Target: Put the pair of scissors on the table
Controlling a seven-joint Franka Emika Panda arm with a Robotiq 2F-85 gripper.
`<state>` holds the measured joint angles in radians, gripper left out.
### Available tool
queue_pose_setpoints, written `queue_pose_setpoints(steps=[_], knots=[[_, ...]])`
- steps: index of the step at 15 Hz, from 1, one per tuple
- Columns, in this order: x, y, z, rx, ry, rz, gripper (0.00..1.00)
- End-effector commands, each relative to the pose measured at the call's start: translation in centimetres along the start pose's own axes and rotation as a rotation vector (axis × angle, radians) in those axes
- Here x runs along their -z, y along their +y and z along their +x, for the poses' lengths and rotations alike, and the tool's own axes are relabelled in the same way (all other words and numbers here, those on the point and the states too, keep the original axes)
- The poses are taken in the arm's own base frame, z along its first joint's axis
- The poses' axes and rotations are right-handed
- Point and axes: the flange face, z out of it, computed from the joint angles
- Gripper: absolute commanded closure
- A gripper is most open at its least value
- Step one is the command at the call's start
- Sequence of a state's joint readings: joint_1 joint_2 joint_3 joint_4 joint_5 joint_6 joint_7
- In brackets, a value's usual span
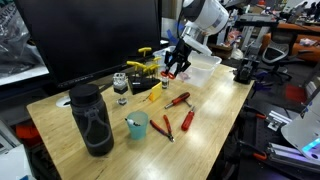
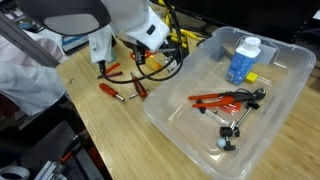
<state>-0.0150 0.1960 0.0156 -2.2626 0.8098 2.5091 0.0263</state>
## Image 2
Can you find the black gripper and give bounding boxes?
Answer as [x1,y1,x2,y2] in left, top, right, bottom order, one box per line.
[128,40,150,66]

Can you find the red handled scissors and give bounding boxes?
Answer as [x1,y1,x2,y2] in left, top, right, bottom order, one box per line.
[129,49,158,62]

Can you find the yellow plastic block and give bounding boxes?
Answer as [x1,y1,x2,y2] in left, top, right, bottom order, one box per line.
[145,54,163,71]

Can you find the red screwdriver with cross bar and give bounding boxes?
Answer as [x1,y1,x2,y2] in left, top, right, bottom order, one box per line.
[128,71,149,100]

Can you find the small glass vial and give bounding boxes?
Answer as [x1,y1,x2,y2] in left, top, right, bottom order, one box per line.
[165,57,178,74]

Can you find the plain red screwdriver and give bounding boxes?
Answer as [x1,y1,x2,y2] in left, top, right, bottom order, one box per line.
[98,82,126,102]

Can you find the clear plastic storage bin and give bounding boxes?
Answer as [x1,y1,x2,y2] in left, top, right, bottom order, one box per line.
[143,26,317,180]

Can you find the blue white plastic bottle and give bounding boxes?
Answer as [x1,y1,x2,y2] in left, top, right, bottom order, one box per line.
[225,36,262,85]

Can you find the small red translucent piece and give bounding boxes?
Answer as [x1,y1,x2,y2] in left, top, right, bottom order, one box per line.
[219,102,242,115]

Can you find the aluminium extrusion bar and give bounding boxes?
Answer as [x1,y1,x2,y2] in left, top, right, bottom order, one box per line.
[33,159,68,180]
[0,9,61,69]

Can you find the small yellow cube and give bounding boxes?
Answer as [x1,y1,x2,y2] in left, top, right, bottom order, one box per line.
[245,71,259,84]

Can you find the white plastic cover sheet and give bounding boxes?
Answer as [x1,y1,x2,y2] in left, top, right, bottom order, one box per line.
[0,29,68,117]

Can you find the black rod clamp assembly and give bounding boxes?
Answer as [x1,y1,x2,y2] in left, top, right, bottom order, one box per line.
[219,100,261,152]

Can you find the small white ball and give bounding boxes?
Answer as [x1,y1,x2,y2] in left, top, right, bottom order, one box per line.
[216,138,228,149]

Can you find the grey flat plate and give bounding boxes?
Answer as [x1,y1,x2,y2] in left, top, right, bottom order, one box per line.
[218,41,279,66]

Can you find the black computer monitor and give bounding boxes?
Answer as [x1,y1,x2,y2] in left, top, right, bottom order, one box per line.
[166,0,320,44]

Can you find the white tape roll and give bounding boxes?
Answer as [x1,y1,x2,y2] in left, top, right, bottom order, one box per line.
[0,165,32,180]

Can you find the red handled pliers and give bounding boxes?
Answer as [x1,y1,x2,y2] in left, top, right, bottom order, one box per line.
[96,61,124,80]

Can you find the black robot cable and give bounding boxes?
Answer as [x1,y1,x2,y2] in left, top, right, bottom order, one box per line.
[98,0,186,84]

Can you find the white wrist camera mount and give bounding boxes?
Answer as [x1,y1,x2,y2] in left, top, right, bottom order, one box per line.
[88,25,115,64]

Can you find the red handled crimping tool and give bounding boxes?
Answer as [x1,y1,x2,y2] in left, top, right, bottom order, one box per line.
[187,87,267,109]

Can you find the orange handled black clamp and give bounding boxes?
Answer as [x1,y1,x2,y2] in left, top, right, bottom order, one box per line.
[59,131,90,164]

